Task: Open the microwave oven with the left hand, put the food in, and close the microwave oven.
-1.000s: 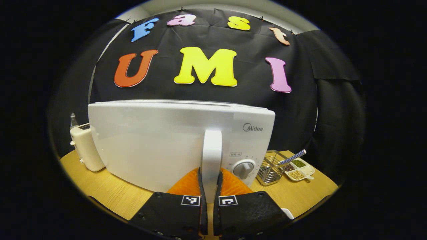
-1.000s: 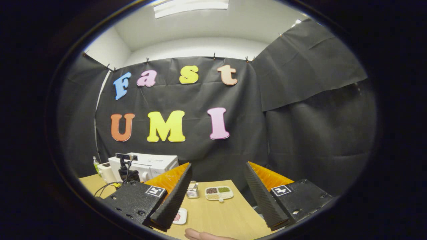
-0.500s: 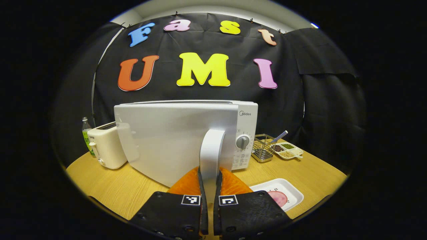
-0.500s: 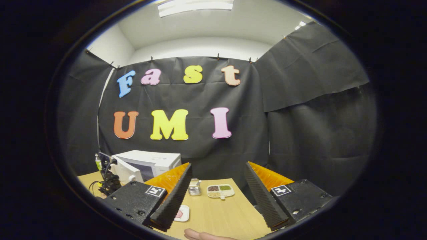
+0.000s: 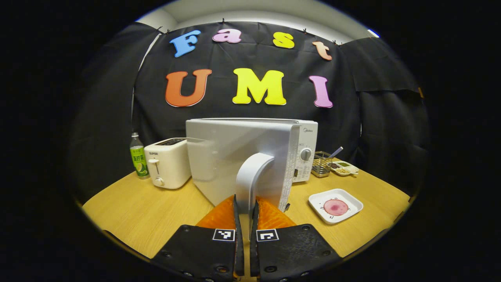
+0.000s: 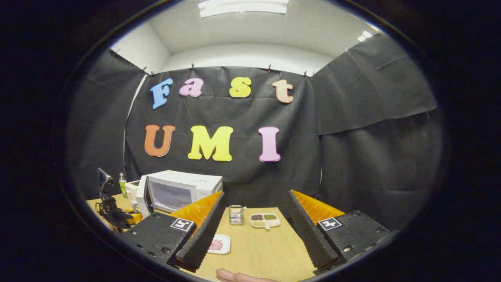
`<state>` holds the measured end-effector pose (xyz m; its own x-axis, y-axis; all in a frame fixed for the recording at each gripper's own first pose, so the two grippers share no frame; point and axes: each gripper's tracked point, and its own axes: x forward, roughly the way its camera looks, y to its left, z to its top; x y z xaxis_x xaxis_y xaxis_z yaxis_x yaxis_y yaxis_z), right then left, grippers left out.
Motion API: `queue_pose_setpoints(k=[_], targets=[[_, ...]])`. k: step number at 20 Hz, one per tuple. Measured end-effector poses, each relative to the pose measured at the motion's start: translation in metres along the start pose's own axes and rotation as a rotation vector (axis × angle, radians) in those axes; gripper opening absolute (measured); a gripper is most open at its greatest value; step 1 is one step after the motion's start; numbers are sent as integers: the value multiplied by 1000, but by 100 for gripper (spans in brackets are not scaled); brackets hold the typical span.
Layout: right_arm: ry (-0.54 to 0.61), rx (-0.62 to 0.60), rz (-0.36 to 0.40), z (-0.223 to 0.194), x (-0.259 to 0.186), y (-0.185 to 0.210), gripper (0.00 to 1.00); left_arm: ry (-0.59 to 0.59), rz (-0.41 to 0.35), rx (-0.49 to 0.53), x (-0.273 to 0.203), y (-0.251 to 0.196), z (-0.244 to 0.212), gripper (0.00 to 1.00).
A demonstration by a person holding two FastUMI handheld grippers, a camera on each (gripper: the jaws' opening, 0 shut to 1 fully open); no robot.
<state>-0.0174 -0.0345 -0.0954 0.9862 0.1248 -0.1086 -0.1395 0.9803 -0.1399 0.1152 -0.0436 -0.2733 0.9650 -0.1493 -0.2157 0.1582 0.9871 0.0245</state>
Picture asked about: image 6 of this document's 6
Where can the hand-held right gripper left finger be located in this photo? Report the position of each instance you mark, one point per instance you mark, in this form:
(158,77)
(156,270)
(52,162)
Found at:
(207,231)

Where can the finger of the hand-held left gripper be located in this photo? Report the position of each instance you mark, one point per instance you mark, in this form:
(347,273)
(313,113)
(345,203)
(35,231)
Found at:
(135,217)

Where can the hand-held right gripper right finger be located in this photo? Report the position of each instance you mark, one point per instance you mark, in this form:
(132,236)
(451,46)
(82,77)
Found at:
(307,231)

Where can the pink food slice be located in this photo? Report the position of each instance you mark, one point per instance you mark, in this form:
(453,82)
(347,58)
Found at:
(216,245)

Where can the white square plate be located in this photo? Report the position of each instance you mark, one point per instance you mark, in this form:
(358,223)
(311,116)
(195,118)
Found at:
(226,244)

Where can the white microwave oven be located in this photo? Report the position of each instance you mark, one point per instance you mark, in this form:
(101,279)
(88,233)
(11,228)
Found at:
(184,178)

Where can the white toaster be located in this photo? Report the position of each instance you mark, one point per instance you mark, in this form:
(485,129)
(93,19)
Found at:
(131,194)

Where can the green drink bottle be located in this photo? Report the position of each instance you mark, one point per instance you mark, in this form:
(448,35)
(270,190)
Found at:
(122,188)

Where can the clear glass jar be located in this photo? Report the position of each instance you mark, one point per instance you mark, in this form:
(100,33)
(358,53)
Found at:
(236,215)

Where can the white divided dish with grains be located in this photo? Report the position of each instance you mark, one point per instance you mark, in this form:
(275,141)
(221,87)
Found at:
(265,221)

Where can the black backdrop cloth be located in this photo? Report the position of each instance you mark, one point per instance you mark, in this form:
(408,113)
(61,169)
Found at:
(352,117)

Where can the row of small cloth clips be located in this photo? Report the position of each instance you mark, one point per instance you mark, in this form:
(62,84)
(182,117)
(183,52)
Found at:
(192,65)

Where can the small ceiling light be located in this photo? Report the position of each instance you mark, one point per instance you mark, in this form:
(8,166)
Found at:
(364,36)

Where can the long ceiling light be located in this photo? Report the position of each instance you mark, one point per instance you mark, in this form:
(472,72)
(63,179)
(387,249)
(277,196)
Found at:
(242,7)

